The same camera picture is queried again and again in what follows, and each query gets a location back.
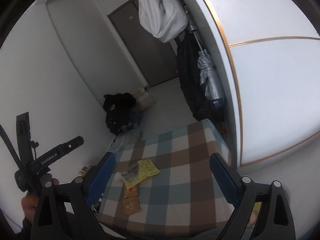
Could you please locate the person's left hand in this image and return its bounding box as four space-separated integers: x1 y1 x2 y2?
21 192 39 224

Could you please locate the grey pen holder cup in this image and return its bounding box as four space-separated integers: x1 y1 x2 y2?
78 166 91 177

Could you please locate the white crumpled tissue on table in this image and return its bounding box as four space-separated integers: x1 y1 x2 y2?
114 172 124 183

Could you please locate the clear printed snack wrapper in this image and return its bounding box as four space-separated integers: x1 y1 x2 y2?
121 163 139 183

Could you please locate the orange brown snack packet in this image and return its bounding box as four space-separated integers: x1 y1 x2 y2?
124 184 139 198

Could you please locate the plaid checkered tablecloth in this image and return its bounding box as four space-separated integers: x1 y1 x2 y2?
98 119 233 237

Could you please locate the grey plastic parcel bag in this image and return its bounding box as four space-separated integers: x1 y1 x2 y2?
108 128 142 153

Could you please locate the yellow wrapper far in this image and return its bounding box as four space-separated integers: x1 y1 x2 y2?
124 159 160 187

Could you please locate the black hanging coat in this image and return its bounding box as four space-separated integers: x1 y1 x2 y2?
176 33 212 121

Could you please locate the black backpack on floor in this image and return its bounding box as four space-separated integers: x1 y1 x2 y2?
103 93 141 135

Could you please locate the silver folded umbrella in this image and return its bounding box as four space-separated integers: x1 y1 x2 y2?
188 24 226 109

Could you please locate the beige bag on floor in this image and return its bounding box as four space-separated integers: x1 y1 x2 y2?
132 88 156 112

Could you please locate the dark brown entrance door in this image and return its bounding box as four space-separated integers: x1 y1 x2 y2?
108 0 178 87

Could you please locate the white sliding wardrobe door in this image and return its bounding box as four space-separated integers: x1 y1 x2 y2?
195 0 319 172

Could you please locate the white hanging jacket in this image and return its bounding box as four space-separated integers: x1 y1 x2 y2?
138 0 188 43

